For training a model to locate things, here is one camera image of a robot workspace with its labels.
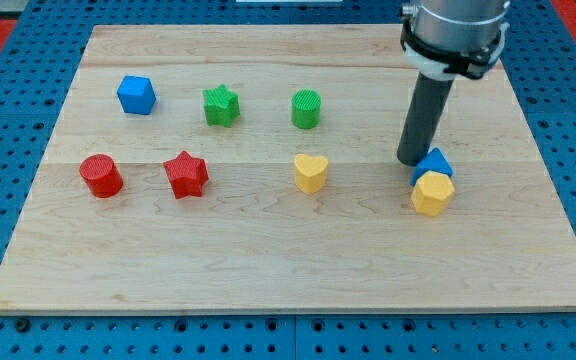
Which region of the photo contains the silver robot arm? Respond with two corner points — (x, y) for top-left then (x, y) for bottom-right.
(400, 0), (510, 81)

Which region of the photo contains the yellow heart block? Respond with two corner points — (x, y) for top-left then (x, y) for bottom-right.
(293, 154), (329, 194)

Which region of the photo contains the yellow hexagon block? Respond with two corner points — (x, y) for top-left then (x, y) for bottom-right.
(411, 171), (456, 216)

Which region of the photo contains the light wooden board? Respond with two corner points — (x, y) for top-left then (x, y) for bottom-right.
(0, 25), (576, 316)

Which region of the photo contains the green cylinder block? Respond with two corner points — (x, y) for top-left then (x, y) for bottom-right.
(291, 89), (321, 130)

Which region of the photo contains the green star block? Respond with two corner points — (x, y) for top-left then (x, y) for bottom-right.
(202, 84), (240, 128)

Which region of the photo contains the red star block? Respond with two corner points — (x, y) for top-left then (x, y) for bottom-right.
(163, 151), (209, 199)

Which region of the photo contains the blue triangle block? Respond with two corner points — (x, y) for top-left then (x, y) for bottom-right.
(410, 147), (454, 186)

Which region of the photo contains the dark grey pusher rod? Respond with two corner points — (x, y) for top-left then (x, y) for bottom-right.
(396, 73), (453, 167)

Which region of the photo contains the blue cube block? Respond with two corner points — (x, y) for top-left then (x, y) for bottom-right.
(117, 76), (156, 115)

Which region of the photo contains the red cylinder block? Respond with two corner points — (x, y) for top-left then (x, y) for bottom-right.
(79, 154), (123, 198)

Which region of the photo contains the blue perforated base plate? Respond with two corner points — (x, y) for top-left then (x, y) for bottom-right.
(0, 1), (576, 359)

